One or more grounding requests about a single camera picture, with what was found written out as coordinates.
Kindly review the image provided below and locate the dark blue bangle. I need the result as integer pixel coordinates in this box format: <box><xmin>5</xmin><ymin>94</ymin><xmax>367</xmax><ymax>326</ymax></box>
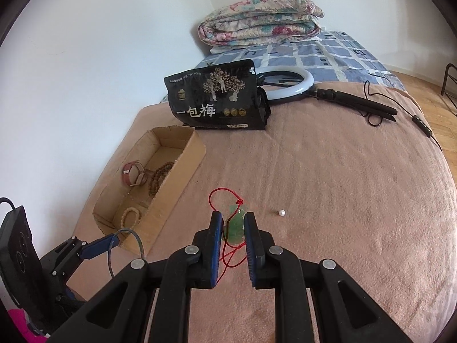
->
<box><xmin>107</xmin><ymin>228</ymin><xmax>147</xmax><ymax>279</ymax></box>

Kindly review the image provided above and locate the red strap wristwatch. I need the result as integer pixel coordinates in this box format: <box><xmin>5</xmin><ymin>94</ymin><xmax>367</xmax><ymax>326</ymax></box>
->
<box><xmin>122</xmin><ymin>160</ymin><xmax>148</xmax><ymax>188</ymax></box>

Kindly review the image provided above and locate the brown wooden bead necklace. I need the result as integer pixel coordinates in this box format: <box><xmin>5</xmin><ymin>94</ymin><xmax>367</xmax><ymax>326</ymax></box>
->
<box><xmin>146</xmin><ymin>160</ymin><xmax>176</xmax><ymax>199</ymax></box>

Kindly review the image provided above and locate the jade pendant red cord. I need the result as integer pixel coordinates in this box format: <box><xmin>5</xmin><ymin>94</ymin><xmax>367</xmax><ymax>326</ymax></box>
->
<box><xmin>207</xmin><ymin>186</ymin><xmax>251</xmax><ymax>282</ymax></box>

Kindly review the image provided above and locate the cardboard box tray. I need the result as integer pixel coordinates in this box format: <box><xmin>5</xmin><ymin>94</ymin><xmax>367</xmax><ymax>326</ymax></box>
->
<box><xmin>93</xmin><ymin>125</ymin><xmax>206</xmax><ymax>253</ymax></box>

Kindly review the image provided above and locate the pink blanket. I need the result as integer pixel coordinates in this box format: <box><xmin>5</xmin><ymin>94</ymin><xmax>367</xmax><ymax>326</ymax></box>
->
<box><xmin>147</xmin><ymin>99</ymin><xmax>456</xmax><ymax>342</ymax></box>

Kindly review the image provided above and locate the black snack bag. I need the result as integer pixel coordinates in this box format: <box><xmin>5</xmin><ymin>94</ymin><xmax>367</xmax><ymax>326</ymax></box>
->
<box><xmin>164</xmin><ymin>60</ymin><xmax>271</xmax><ymax>130</ymax></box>

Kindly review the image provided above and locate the blue plaid bed sheet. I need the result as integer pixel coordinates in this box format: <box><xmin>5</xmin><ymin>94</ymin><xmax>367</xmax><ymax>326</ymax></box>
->
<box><xmin>198</xmin><ymin>30</ymin><xmax>405</xmax><ymax>91</ymax></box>

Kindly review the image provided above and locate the black metal shoe rack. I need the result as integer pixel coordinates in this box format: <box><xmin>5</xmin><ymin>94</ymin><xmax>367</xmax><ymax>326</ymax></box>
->
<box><xmin>440</xmin><ymin>63</ymin><xmax>457</xmax><ymax>108</ymax></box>

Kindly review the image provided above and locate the folded floral quilt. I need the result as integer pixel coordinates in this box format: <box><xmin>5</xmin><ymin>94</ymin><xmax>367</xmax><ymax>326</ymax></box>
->
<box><xmin>198</xmin><ymin>0</ymin><xmax>324</xmax><ymax>49</ymax></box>

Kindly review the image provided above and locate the black cable with remote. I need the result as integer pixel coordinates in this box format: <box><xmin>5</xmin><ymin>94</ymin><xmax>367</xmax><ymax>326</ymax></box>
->
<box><xmin>363</xmin><ymin>70</ymin><xmax>444</xmax><ymax>151</ymax></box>

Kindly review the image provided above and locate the white ring light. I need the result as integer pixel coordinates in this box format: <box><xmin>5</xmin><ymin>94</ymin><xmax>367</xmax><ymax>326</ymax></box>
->
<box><xmin>256</xmin><ymin>65</ymin><xmax>314</xmax><ymax>102</ymax></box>

